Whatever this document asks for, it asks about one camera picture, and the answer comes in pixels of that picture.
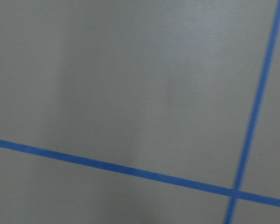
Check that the blue tape grid lines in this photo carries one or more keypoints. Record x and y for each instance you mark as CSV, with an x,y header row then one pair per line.
x,y
234,193

